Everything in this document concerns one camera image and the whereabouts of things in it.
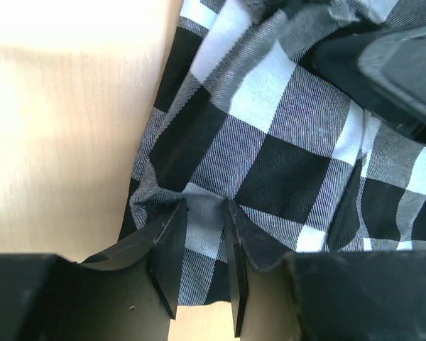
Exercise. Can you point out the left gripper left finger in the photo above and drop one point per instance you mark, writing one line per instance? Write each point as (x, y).
(163, 242)

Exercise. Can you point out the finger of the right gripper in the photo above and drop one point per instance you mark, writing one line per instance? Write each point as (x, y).
(383, 71)

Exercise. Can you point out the black white checkered shirt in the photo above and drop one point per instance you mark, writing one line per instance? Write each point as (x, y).
(239, 116)

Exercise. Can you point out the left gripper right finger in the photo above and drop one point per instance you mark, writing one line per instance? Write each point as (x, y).
(259, 280)

